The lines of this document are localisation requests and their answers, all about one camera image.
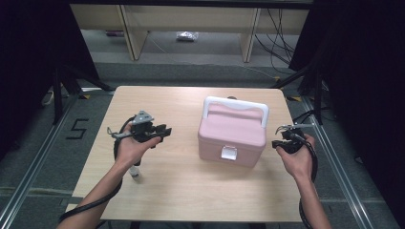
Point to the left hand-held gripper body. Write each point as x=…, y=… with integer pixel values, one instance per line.
x=141, y=129

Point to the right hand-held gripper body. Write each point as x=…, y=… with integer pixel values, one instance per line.
x=296, y=141

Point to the small white bottle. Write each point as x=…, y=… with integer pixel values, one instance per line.
x=135, y=173

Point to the person's right hand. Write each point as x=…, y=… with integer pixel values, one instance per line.
x=299, y=163

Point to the person's left hand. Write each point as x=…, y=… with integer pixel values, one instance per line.
x=132, y=151

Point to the yellow black floor tape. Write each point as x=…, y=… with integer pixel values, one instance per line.
x=84, y=96
x=294, y=98

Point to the black metal stand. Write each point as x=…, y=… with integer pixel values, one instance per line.
x=317, y=95
x=58, y=95

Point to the black curtain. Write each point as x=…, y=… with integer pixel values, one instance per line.
x=359, y=79
x=31, y=63

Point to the clear plastic bag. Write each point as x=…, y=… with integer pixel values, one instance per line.
x=187, y=35

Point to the aluminium floor rail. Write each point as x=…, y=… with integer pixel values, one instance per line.
x=35, y=165
x=337, y=175

